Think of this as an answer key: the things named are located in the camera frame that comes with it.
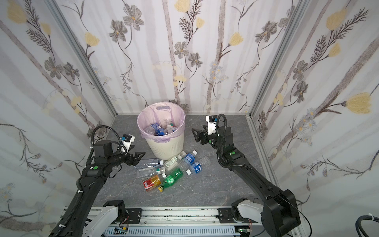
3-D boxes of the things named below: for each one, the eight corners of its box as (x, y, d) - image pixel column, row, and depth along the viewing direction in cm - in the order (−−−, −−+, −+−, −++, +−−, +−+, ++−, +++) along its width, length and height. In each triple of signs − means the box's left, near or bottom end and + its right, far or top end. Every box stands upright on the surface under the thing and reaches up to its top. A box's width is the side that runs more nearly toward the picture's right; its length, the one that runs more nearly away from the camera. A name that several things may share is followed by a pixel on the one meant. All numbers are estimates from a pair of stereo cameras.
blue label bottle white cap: (177, 166, 93) (176, 163, 89) (192, 151, 100) (192, 147, 96) (184, 173, 90) (183, 170, 86) (199, 157, 97) (200, 153, 93)
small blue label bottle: (188, 178, 88) (188, 174, 84) (185, 170, 91) (184, 166, 87) (202, 172, 91) (202, 168, 86) (198, 164, 94) (198, 160, 89)
